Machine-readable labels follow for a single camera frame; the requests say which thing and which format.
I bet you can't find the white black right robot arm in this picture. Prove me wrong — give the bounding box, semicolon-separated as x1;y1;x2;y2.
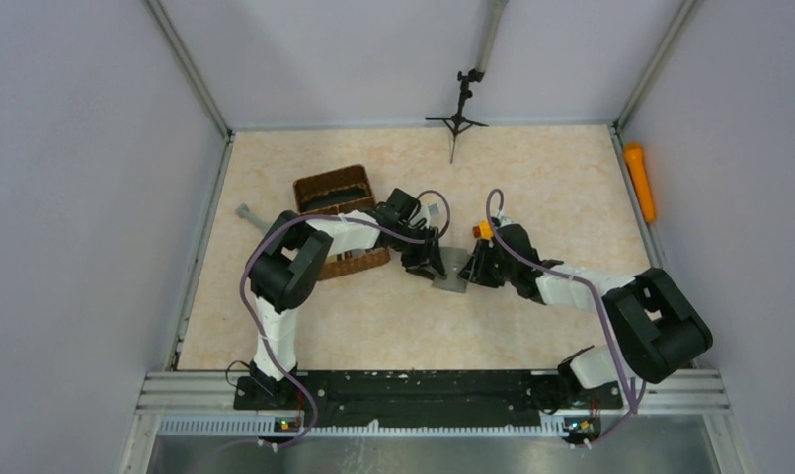
459;218;714;389

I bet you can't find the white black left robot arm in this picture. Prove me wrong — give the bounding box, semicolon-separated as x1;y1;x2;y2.
240;189;448;395

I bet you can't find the yellow red toy brick car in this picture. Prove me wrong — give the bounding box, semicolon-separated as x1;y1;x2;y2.
472;220;493;241

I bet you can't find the brown wicker basket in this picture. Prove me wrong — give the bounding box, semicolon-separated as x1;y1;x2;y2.
292;164;391;281

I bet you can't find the orange flashlight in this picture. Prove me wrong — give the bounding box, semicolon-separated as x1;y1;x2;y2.
623;142;657;223

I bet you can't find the grey dumbbell-shaped plastic part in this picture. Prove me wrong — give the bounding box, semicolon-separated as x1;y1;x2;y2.
235;203;271;233

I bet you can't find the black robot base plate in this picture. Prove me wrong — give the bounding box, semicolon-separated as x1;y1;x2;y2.
233;369;624;413

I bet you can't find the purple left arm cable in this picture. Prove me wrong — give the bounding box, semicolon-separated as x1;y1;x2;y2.
238;190;452;452

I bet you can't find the black camera tripod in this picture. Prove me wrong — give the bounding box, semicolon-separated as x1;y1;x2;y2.
424;0;509;164

